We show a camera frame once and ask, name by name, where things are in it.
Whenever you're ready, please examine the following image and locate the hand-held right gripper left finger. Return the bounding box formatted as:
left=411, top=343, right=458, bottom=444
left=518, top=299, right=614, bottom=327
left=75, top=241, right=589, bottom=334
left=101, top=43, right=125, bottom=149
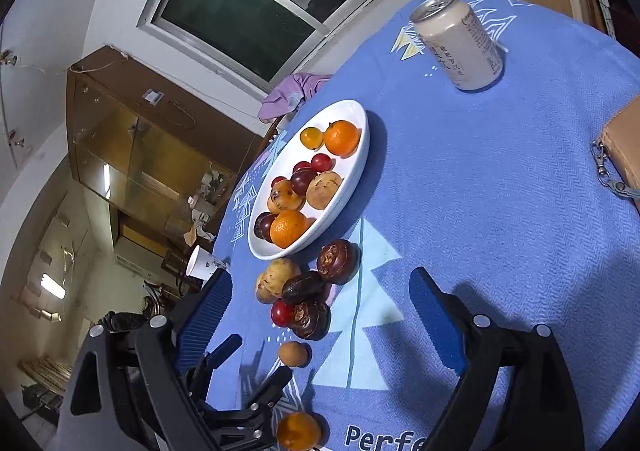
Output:
left=59, top=268, right=234, bottom=451

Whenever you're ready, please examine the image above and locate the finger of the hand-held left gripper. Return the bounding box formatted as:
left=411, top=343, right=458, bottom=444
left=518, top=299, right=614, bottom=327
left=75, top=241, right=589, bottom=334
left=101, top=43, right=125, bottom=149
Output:
left=192, top=333, right=244, bottom=382
left=240, top=365, right=294, bottom=424

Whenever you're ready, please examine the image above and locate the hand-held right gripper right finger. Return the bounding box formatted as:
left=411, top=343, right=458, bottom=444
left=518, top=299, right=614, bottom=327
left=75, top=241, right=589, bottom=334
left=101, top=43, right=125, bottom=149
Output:
left=408, top=266, right=586, bottom=451

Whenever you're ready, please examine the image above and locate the small tan round fruit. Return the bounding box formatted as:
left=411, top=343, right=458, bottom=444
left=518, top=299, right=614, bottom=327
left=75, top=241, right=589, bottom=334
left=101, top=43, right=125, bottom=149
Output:
left=278, top=341, right=311, bottom=368

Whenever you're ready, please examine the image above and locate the small yellow pepino melon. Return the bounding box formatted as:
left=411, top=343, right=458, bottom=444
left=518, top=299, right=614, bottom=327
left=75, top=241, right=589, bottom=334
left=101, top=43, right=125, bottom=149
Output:
left=255, top=272, right=279, bottom=304
left=262, top=257, right=302, bottom=293

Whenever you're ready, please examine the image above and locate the dark brown mangosteen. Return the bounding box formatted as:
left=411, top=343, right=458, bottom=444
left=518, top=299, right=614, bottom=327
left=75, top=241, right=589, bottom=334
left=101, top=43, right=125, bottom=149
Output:
left=316, top=239, right=361, bottom=285
left=290, top=299, right=331, bottom=342

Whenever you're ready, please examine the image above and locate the dark brown wrinkled date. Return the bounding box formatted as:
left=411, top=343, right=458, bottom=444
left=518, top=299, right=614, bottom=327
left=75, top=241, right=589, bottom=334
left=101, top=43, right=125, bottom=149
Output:
left=281, top=271, right=327, bottom=305

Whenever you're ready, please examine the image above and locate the tan striped pepino melon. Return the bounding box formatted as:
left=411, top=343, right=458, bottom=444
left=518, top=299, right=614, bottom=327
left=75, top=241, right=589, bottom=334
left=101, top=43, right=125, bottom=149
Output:
left=305, top=170, right=344, bottom=210

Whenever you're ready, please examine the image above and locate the white oval plate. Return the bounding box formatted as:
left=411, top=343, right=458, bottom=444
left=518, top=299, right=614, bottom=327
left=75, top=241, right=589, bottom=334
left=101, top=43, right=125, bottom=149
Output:
left=247, top=100, right=369, bottom=260

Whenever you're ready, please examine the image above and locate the white printed paper cup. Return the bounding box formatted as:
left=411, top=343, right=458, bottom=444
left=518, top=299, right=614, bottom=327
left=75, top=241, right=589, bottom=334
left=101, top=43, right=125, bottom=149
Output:
left=186, top=245, right=231, bottom=282

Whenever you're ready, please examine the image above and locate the blue printed tablecloth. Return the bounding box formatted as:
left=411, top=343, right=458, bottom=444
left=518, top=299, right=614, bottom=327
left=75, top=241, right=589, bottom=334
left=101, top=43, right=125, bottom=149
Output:
left=211, top=0, right=640, bottom=451

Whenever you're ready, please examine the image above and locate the fluorescent tube light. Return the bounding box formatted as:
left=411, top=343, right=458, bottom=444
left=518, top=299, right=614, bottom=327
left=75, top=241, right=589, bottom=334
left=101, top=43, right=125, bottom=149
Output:
left=40, top=271, right=66, bottom=299

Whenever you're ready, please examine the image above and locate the wooden slatted bench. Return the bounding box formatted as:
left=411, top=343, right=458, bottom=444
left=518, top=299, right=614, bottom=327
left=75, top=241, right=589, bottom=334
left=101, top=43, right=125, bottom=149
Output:
left=20, top=356, right=73, bottom=394

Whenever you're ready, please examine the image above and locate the wooden glass cabinet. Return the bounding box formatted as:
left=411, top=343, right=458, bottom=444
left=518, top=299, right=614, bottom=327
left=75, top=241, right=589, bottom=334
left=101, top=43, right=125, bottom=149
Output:
left=66, top=45, right=268, bottom=252

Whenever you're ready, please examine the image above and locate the purple garment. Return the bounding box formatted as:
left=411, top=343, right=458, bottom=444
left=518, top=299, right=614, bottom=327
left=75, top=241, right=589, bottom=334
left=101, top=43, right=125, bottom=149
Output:
left=258, top=72, right=333, bottom=123

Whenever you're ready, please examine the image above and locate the tan leather pouch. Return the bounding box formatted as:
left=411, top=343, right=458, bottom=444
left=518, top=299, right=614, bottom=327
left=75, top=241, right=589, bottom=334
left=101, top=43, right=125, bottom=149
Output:
left=590, top=95, right=640, bottom=212

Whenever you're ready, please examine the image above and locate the beige beverage can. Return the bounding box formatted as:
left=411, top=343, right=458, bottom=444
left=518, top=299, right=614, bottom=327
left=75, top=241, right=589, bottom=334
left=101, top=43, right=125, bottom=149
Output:
left=410, top=0, right=504, bottom=92

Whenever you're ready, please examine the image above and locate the sliding glass window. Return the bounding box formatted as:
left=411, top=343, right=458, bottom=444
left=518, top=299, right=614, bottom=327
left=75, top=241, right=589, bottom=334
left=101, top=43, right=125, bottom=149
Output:
left=137, top=0, right=413, bottom=99

